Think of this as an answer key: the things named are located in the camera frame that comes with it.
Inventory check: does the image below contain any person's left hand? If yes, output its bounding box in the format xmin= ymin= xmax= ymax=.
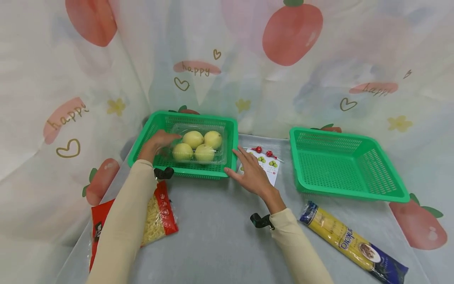
xmin=137 ymin=130 xmax=182 ymax=164

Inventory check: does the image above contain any person's right hand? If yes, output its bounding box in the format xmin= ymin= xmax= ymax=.
xmin=223 ymin=145 xmax=277 ymax=198

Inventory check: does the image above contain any clear plastic clamshell box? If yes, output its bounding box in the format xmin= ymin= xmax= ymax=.
xmin=166 ymin=123 xmax=229 ymax=166

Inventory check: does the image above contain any person's right forearm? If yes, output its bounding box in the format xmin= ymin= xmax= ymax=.
xmin=264 ymin=188 xmax=334 ymax=284

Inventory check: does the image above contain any person's left forearm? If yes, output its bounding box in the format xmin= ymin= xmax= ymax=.
xmin=86 ymin=159 xmax=159 ymax=284

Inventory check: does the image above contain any white card with green fruits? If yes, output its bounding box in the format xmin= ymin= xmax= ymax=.
xmin=236 ymin=148 xmax=281 ymax=187

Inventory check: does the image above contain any yellow round fruit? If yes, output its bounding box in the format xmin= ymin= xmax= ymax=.
xmin=204 ymin=131 xmax=223 ymax=150
xmin=182 ymin=131 xmax=205 ymax=149
xmin=195 ymin=144 xmax=216 ymax=163
xmin=172 ymin=143 xmax=194 ymax=162

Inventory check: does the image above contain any green plastic mesh basket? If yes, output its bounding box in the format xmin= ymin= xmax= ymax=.
xmin=127 ymin=110 xmax=239 ymax=181
xmin=289 ymin=126 xmax=411 ymax=204

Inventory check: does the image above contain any black wrist band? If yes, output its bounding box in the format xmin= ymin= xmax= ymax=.
xmin=249 ymin=213 xmax=276 ymax=231
xmin=153 ymin=166 xmax=175 ymax=181

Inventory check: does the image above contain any red bag of short pasta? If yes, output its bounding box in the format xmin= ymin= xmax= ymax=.
xmin=88 ymin=180 xmax=179 ymax=273

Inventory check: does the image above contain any blue and yellow spaghetti packet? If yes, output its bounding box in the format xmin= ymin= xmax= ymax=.
xmin=298 ymin=201 xmax=409 ymax=284

